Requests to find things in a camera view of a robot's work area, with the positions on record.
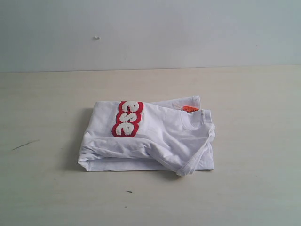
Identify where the white t-shirt red lettering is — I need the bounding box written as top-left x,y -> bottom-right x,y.
78,96 -> 215,176

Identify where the orange loop tag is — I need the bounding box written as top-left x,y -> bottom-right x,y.
182,105 -> 199,113

